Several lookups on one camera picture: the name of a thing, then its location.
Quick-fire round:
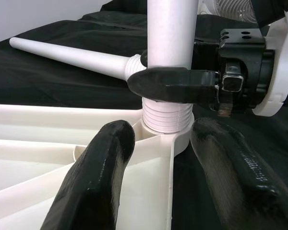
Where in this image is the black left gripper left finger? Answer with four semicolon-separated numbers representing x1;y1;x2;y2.
40;119;136;230

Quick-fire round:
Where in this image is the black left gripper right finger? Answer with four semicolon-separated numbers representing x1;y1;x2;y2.
191;118;288;230

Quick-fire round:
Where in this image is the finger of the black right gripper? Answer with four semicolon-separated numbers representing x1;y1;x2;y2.
126;66;219;110
140;41;220;71

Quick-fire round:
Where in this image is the white plastic table leg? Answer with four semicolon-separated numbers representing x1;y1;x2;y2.
9;37;147;83
141;0;195;134

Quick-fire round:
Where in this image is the white plastic table top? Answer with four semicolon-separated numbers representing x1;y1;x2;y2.
0;103;195;230

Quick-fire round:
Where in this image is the white round fan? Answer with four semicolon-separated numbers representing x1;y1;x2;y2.
199;0;257;23

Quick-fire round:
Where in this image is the black cloth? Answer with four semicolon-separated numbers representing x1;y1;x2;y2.
0;0;288;230

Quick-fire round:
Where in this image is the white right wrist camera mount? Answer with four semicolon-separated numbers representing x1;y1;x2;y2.
251;7;288;118

